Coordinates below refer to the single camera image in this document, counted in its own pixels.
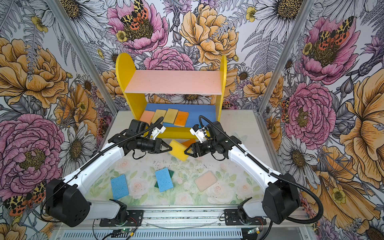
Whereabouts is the yellow wooden two-tier shelf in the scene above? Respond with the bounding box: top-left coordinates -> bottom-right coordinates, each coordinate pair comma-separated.
116,53 -> 227,140

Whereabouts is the aluminium corner post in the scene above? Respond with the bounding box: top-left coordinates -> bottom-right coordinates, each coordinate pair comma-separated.
258,0 -> 315,115
47,1 -> 119,115

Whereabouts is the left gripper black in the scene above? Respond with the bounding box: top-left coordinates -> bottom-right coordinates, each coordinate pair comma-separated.
136,135 -> 172,154

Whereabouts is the aluminium front rail frame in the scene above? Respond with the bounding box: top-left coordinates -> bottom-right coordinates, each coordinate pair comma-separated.
50,205 -> 319,240

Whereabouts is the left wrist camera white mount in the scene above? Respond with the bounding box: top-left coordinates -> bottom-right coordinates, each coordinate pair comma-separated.
151,124 -> 166,140

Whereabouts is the large yellow sponge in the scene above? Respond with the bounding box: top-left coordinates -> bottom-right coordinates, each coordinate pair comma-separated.
163,109 -> 179,124

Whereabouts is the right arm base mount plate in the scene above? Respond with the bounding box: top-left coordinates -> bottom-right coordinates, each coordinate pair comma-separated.
224,209 -> 267,226

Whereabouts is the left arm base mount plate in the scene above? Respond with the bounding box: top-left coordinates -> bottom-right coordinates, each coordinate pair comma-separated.
99,210 -> 144,227

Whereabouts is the yellow sponge with green back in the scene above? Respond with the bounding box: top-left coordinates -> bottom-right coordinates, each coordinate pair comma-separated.
151,109 -> 167,124

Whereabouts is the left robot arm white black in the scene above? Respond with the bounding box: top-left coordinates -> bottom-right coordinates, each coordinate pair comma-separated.
44,117 -> 172,227

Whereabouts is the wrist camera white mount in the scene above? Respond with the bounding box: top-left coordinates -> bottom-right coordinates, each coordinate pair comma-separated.
190,124 -> 208,143
151,124 -> 166,140

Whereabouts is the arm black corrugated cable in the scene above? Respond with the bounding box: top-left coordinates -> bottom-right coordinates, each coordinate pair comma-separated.
40,116 -> 165,223
198,115 -> 324,225

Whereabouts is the orange sponge front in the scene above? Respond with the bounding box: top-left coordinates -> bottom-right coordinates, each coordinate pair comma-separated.
174,111 -> 189,128

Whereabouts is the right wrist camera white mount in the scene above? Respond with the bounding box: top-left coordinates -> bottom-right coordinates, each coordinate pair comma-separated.
190,124 -> 208,143

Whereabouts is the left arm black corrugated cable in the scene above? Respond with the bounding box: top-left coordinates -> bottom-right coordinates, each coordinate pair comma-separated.
40,116 -> 165,223

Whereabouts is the left aluminium corner post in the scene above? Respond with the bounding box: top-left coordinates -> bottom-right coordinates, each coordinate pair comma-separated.
47,1 -> 119,115

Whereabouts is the blue cellulose sponge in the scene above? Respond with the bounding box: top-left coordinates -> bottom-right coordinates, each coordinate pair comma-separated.
155,168 -> 174,192

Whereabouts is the small yellow sponge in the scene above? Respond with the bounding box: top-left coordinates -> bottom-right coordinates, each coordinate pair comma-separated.
169,140 -> 188,162

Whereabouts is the green scouring pad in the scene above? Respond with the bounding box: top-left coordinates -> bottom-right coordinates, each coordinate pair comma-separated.
154,170 -> 174,188

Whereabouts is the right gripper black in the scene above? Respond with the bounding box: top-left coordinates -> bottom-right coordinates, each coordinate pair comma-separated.
184,138 -> 218,158

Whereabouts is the pink orange sponge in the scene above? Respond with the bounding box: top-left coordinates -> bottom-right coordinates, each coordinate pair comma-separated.
140,110 -> 155,125

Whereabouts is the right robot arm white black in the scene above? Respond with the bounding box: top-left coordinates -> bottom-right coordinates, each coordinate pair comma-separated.
185,122 -> 300,224

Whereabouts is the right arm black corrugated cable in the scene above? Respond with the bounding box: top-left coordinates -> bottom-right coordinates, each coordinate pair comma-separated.
198,115 -> 324,225

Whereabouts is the pale pink sponge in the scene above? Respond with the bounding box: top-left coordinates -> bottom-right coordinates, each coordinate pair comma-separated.
195,171 -> 217,192

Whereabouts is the right aluminium corner post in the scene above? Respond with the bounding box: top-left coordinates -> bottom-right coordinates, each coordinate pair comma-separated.
258,0 -> 315,115

